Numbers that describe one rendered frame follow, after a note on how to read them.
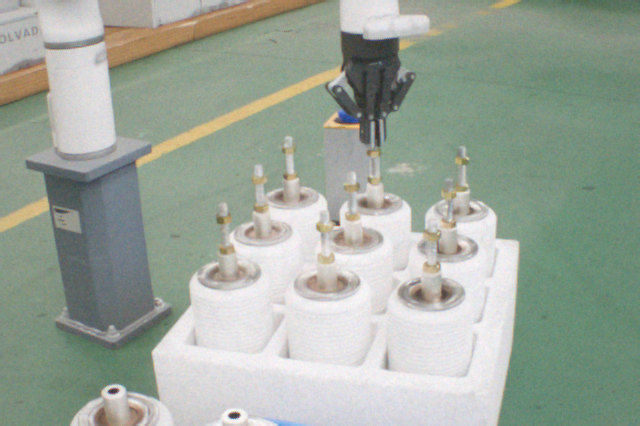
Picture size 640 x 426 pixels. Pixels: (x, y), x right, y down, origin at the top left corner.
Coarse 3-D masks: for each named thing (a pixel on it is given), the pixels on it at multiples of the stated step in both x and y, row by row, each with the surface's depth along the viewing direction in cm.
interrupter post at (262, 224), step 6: (258, 216) 110; (264, 216) 110; (270, 216) 111; (258, 222) 110; (264, 222) 110; (270, 222) 111; (258, 228) 111; (264, 228) 111; (270, 228) 111; (258, 234) 111; (264, 234) 111; (270, 234) 111
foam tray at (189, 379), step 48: (192, 336) 105; (384, 336) 101; (480, 336) 100; (192, 384) 100; (240, 384) 98; (288, 384) 96; (336, 384) 94; (384, 384) 92; (432, 384) 92; (480, 384) 91
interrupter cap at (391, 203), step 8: (384, 192) 122; (360, 200) 120; (384, 200) 120; (392, 200) 120; (400, 200) 119; (360, 208) 117; (368, 208) 118; (384, 208) 117; (392, 208) 117; (400, 208) 117
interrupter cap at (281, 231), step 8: (248, 224) 114; (272, 224) 114; (280, 224) 114; (288, 224) 113; (240, 232) 112; (248, 232) 112; (272, 232) 112; (280, 232) 112; (288, 232) 111; (240, 240) 110; (248, 240) 110; (256, 240) 110; (264, 240) 109; (272, 240) 109; (280, 240) 109
